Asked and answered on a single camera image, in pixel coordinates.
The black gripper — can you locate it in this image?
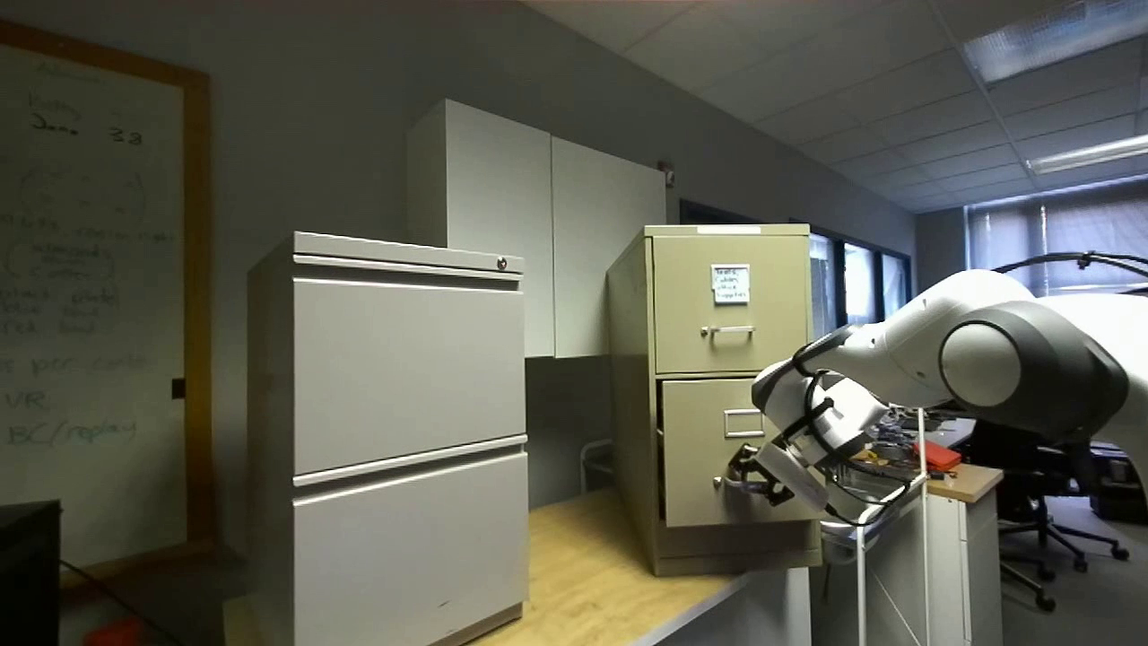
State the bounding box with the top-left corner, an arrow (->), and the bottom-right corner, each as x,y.
713,441 -> 847,527

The beige drawer with labelholder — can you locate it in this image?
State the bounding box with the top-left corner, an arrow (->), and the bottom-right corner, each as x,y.
654,372 -> 829,530

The beige metal file cabinet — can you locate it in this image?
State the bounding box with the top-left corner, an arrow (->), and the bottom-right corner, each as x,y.
604,220 -> 831,580

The beige drawer with paper label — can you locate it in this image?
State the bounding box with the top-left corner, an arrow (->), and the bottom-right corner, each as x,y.
645,226 -> 817,381

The white cabinet with wooden countertop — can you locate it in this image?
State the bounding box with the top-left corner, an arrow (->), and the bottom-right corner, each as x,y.
469,480 -> 817,646

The light grey lateral cabinet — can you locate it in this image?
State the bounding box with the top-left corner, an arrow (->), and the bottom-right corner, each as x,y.
245,226 -> 536,646

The dark window row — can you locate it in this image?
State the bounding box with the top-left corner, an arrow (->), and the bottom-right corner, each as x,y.
806,229 -> 917,340

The small wood topped stand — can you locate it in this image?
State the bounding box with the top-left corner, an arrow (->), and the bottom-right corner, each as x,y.
927,458 -> 1007,646

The black office chair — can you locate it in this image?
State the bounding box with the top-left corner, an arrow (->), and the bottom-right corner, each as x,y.
963,416 -> 1134,618

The narrow ceiling light panel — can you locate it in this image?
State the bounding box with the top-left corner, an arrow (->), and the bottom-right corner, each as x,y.
1023,128 -> 1148,178

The large ceiling light panel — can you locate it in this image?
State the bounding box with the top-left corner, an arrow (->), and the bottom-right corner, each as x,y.
958,0 -> 1148,88

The small red object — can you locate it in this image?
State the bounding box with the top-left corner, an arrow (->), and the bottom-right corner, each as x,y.
79,613 -> 152,646

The wood framed whiteboard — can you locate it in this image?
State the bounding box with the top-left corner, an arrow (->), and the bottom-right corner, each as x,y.
0,17 -> 223,586

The black box furniture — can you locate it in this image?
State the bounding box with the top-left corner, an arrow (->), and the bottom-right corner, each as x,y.
0,497 -> 68,646

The white tube frame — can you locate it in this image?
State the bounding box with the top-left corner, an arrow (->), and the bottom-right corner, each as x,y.
822,407 -> 938,646

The white wall cabinet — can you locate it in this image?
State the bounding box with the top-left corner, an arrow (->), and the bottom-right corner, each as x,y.
403,95 -> 675,362

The black cable on robot arm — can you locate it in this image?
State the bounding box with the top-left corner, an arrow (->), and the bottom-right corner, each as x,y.
775,245 -> 1148,458

